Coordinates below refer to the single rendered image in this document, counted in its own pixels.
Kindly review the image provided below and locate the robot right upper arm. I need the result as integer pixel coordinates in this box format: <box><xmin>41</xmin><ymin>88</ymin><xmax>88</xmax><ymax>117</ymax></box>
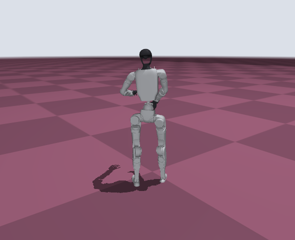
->
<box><xmin>156</xmin><ymin>69</ymin><xmax>168</xmax><ymax>95</ymax></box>

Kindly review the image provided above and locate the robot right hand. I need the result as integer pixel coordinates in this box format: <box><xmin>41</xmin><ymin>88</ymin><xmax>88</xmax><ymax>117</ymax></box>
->
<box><xmin>151</xmin><ymin>100</ymin><xmax>160</xmax><ymax>110</ymax></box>

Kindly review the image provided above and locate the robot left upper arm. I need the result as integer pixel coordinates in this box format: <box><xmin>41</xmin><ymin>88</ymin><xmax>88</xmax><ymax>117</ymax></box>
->
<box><xmin>120</xmin><ymin>71</ymin><xmax>136</xmax><ymax>96</ymax></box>

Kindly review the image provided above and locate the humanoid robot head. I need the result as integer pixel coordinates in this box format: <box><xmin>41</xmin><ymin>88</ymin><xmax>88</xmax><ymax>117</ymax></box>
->
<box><xmin>139</xmin><ymin>49</ymin><xmax>152</xmax><ymax>70</ymax></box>

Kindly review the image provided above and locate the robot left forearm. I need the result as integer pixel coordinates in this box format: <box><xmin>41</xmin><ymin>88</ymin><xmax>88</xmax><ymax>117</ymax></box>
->
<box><xmin>126</xmin><ymin>89</ymin><xmax>134</xmax><ymax>97</ymax></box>

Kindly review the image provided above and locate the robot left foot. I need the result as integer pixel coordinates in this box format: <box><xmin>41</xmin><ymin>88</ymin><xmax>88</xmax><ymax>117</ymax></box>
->
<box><xmin>132</xmin><ymin>175</ymin><xmax>140</xmax><ymax>187</ymax></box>

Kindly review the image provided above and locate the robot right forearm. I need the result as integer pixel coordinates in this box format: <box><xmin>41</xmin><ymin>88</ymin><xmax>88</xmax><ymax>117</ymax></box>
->
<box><xmin>154</xmin><ymin>91</ymin><xmax>166</xmax><ymax>102</ymax></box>

